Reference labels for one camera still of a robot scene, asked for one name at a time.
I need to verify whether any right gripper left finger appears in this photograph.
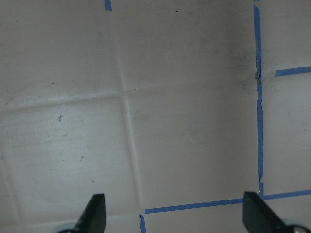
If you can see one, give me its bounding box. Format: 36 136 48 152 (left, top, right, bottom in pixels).
71 194 106 233

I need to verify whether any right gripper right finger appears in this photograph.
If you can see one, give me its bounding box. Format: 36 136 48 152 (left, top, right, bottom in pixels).
242 192 311 233

